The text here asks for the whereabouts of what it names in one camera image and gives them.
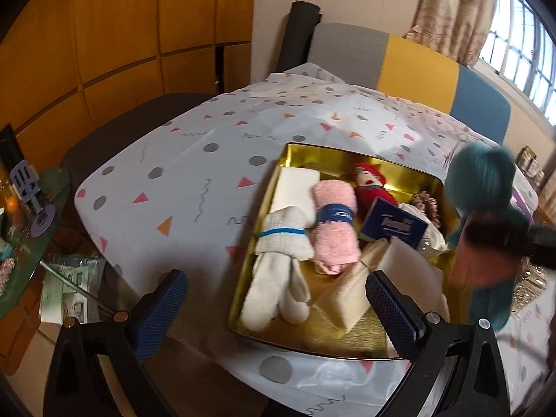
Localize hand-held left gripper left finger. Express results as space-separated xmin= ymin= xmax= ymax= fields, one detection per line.
xmin=43 ymin=269 xmax=189 ymax=417

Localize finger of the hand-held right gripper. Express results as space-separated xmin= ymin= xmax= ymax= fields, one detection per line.
xmin=463 ymin=219 xmax=556 ymax=268

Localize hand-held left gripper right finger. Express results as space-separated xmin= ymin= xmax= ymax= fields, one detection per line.
xmin=365 ymin=270 xmax=512 ymax=417

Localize gold tin tray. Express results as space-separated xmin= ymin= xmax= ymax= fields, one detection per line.
xmin=228 ymin=142 xmax=459 ymax=362

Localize cream sponge block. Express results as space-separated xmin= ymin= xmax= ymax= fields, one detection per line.
xmin=316 ymin=239 xmax=392 ymax=332

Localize cream white packet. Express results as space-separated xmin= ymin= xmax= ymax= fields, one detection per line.
xmin=377 ymin=237 xmax=444 ymax=298

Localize blue white pocket tissue pack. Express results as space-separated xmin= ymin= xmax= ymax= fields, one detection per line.
xmin=360 ymin=197 xmax=428 ymax=245

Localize pink towel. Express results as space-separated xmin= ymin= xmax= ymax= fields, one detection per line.
xmin=312 ymin=180 xmax=362 ymax=277

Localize blue plush toy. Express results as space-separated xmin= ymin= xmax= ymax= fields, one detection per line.
xmin=445 ymin=142 xmax=531 ymax=333

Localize brown satin scrunchie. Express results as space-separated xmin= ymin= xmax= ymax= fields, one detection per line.
xmin=410 ymin=191 xmax=444 ymax=229

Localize red plush doll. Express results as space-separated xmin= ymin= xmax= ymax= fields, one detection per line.
xmin=353 ymin=162 xmax=399 ymax=207

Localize white sponge block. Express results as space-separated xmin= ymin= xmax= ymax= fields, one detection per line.
xmin=275 ymin=166 xmax=321 ymax=217

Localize cluster of small boxes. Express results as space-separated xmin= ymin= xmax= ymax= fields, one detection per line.
xmin=519 ymin=147 xmax=545 ymax=189

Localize clear plastic bags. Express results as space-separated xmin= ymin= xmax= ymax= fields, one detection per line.
xmin=38 ymin=254 xmax=107 ymax=326

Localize glass side table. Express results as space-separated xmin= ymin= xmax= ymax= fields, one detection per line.
xmin=0 ymin=166 xmax=71 ymax=322

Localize patterned plastic tablecloth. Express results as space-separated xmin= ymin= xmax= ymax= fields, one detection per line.
xmin=73 ymin=63 xmax=556 ymax=417

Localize purple phone stand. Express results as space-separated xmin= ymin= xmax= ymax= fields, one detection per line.
xmin=11 ymin=161 xmax=56 ymax=236

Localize barred window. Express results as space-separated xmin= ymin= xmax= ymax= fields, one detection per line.
xmin=475 ymin=0 xmax=556 ymax=124

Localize beige patterned curtain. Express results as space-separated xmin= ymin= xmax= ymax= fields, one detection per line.
xmin=404 ymin=0 xmax=500 ymax=70

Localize wooden wardrobe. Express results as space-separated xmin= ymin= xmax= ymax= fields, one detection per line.
xmin=0 ymin=0 xmax=257 ymax=174

